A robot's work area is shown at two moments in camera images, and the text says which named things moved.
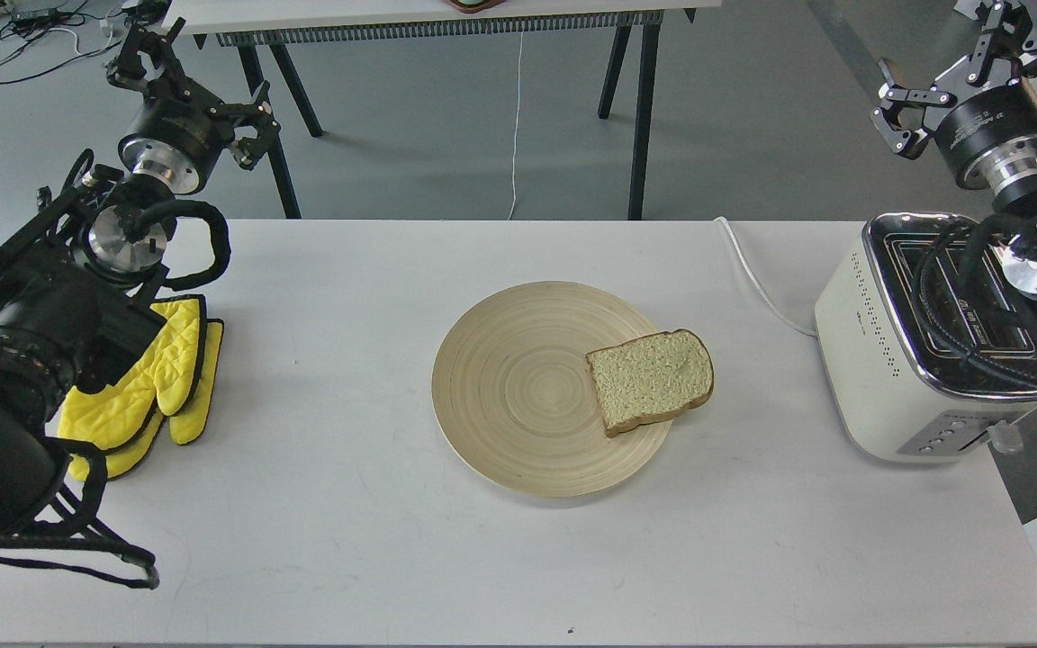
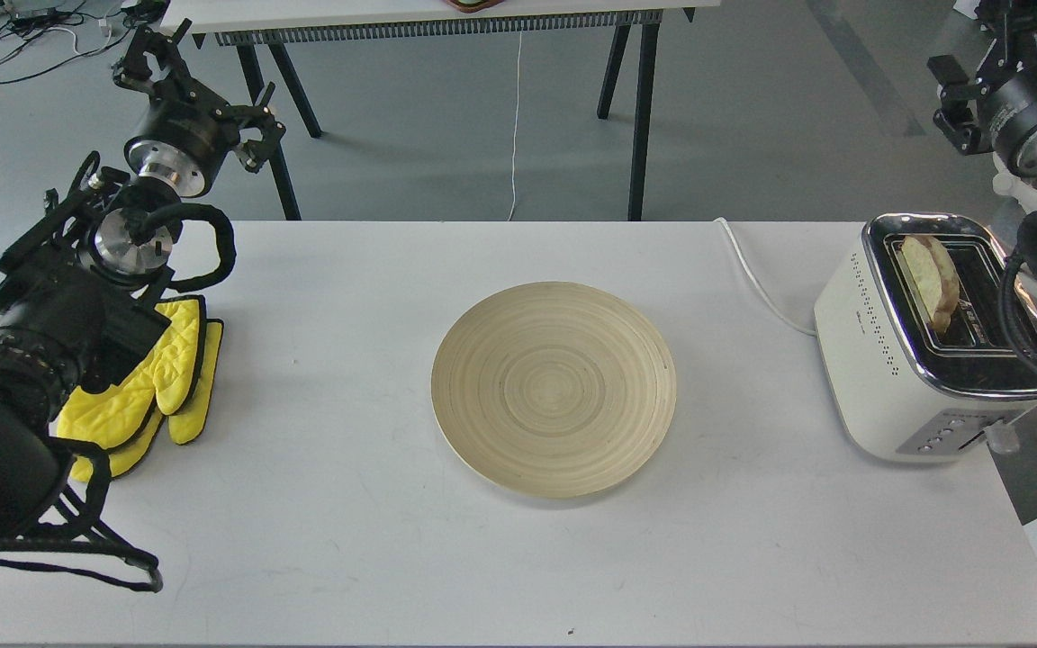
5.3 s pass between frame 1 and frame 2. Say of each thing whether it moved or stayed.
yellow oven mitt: stayed
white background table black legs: stayed
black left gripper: stayed
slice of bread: moved
